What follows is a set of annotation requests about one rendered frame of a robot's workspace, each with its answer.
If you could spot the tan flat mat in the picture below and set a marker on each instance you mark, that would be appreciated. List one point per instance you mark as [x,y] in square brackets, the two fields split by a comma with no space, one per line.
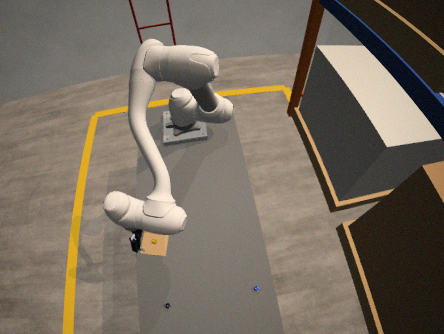
[159,248]

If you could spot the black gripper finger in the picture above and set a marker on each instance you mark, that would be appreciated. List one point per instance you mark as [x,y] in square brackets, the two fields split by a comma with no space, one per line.
[135,242]

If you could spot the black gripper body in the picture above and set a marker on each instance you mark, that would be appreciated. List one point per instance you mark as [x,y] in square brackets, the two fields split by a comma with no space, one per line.
[137,231]

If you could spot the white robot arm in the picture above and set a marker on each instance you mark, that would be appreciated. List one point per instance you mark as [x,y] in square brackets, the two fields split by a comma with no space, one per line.
[193,68]

